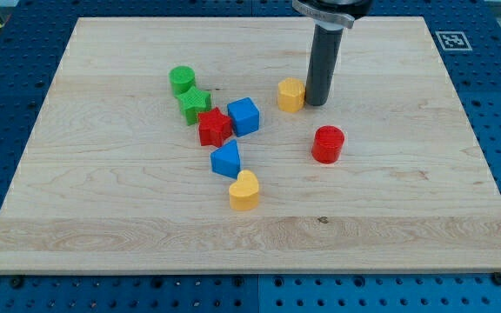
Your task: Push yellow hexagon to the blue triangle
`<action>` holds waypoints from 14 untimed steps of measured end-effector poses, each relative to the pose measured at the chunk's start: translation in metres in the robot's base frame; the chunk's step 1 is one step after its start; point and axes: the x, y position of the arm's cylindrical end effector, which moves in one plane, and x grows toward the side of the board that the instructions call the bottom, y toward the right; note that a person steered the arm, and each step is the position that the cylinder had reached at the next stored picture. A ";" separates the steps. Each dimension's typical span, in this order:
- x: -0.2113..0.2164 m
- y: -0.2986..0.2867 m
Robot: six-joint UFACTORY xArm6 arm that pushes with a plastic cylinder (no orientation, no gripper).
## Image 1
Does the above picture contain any green star block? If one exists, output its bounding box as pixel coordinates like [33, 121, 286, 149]
[176, 86, 211, 125]

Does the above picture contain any red star block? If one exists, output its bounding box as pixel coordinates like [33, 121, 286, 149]
[197, 107, 232, 148]

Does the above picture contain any red cylinder block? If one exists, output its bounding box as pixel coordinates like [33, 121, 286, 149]
[311, 125, 345, 163]

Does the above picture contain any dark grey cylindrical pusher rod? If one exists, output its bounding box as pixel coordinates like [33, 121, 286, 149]
[305, 25, 344, 106]

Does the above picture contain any yellow hexagon block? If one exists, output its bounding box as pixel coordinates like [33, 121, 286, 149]
[277, 77, 305, 113]

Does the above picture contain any blue cube block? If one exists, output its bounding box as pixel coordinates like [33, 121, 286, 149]
[227, 97, 260, 137]

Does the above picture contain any blue triangle block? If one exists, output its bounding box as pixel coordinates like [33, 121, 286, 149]
[210, 140, 241, 179]

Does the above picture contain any white fiducial marker tag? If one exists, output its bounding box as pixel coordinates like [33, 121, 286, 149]
[435, 30, 472, 51]

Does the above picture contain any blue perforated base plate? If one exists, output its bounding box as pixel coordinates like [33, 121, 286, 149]
[0, 0, 501, 312]

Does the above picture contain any light wooden board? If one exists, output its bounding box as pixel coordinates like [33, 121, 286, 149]
[0, 17, 501, 275]

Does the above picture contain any yellow heart block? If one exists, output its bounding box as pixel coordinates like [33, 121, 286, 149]
[228, 170, 260, 211]

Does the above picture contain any green cylinder block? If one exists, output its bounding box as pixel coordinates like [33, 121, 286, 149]
[169, 65, 196, 96]

